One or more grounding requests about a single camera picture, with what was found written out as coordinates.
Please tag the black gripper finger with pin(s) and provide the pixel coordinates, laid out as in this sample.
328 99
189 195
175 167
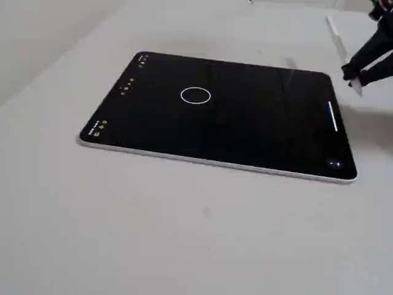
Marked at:
379 72
376 43

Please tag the white stylus pen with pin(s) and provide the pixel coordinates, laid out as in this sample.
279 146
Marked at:
337 40

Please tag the black screen tablet, silver edge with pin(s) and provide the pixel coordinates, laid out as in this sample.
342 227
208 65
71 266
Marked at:
215 138

